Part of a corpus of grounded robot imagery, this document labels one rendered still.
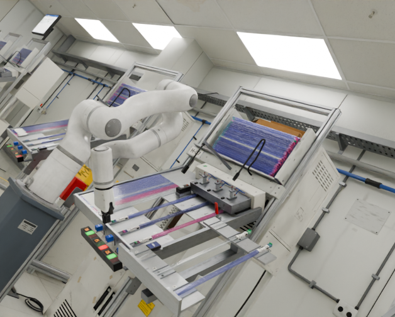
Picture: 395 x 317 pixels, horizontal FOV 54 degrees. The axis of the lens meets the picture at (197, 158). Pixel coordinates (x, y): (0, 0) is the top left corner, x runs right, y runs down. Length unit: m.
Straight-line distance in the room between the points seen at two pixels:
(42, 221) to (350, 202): 2.67
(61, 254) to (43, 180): 1.82
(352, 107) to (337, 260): 1.54
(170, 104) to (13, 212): 0.72
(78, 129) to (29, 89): 4.64
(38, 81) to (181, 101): 4.68
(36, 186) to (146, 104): 0.52
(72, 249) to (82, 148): 1.87
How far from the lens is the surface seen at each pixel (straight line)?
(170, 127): 1.73
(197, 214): 1.94
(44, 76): 6.21
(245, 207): 1.99
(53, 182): 1.50
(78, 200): 2.13
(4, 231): 1.49
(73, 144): 1.49
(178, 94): 1.64
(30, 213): 1.49
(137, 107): 1.57
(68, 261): 3.33
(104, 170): 1.60
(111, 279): 2.19
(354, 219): 3.50
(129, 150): 1.65
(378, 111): 4.04
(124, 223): 1.89
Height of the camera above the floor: 0.93
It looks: 9 degrees up
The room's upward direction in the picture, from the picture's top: 36 degrees clockwise
